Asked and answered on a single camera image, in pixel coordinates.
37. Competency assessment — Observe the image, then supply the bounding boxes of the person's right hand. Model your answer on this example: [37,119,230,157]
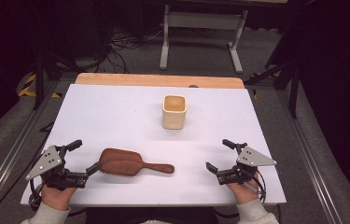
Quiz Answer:
[225,175,262,205]

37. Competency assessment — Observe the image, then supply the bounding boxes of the yellow black hazard tape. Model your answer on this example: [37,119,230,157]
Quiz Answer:
[18,73,63,99]

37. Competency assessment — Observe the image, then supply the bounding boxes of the wooden hairbrush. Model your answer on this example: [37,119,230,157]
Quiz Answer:
[98,147,175,178]

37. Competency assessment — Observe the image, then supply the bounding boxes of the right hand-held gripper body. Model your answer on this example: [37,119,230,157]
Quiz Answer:
[216,145,278,186]

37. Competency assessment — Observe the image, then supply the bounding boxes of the cream square cup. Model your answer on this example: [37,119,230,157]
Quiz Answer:
[161,94,188,131]

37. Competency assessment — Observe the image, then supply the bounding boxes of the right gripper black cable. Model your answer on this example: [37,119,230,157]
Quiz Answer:
[251,169,268,203]

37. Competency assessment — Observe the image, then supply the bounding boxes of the person's left hand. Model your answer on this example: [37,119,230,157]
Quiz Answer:
[40,185,77,212]

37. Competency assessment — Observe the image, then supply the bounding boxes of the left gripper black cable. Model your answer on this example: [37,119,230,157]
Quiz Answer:
[27,178,45,210]

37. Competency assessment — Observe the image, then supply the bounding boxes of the aluminium floor rail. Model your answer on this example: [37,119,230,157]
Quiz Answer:
[0,79,61,222]
[275,89,343,224]

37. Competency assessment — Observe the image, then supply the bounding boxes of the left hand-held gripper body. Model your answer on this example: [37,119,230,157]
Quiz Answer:
[25,145,88,191]

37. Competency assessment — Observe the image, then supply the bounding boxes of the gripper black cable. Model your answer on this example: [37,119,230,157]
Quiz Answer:
[251,169,268,203]
[27,178,45,210]

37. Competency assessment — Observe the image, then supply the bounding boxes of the black metal stand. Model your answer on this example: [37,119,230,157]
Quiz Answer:
[244,59,301,119]
[32,50,82,111]

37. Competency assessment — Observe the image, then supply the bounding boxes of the bundle of black floor cables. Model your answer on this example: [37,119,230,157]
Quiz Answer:
[77,26,166,75]

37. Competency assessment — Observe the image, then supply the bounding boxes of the white foam board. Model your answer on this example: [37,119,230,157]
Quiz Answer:
[20,83,287,208]

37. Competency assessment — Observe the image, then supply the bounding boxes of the white metal desk frame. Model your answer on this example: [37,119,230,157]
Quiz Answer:
[159,4,249,75]

